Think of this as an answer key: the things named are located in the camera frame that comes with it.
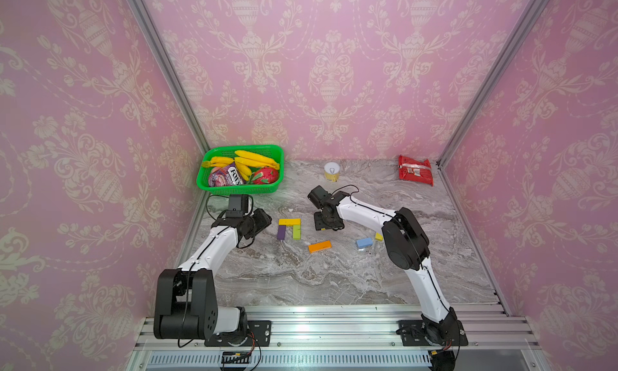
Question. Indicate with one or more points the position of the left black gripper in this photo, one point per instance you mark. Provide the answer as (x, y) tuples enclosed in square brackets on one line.
[(264, 220)]

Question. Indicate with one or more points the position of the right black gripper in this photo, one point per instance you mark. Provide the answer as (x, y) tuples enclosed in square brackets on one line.
[(331, 228)]

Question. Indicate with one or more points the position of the orange block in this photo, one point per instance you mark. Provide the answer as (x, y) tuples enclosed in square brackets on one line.
[(314, 248)]

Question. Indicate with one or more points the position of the long yellow block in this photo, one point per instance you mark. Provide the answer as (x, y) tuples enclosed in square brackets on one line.
[(290, 222)]

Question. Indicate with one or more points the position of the purple block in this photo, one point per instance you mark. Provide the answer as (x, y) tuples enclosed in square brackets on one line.
[(281, 233)]

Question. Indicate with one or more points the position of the lime green block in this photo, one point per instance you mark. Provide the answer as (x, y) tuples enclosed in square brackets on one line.
[(296, 232)]

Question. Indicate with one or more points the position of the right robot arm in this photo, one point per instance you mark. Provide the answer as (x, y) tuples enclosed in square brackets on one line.
[(407, 246)]

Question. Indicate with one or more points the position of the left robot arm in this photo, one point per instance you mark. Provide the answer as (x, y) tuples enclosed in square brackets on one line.
[(186, 305)]

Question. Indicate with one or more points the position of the light blue block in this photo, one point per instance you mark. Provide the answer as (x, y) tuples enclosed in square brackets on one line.
[(364, 243)]

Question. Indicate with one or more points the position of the yellow paper cup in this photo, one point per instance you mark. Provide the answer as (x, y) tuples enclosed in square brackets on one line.
[(332, 171)]

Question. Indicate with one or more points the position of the red dragon fruit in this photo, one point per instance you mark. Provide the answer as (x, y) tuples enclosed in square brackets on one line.
[(264, 176)]

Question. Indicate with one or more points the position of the purple snack packet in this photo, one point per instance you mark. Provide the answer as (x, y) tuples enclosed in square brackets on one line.
[(226, 176)]

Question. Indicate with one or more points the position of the green plastic basket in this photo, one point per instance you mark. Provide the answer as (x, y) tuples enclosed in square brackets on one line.
[(273, 151)]

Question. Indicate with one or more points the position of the yellow banana bunch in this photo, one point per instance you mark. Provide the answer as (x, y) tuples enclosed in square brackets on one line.
[(247, 162)]

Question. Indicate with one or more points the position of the red snack bag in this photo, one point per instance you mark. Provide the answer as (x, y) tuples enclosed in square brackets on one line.
[(410, 169)]

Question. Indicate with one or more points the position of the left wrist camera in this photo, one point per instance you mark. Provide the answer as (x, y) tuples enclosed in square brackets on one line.
[(238, 206)]

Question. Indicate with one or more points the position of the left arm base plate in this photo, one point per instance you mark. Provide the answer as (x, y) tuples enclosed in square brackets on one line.
[(256, 333)]

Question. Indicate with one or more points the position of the aluminium rail frame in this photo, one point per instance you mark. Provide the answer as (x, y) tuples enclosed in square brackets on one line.
[(352, 337)]

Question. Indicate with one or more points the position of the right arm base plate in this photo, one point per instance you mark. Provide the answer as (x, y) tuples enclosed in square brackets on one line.
[(415, 333)]

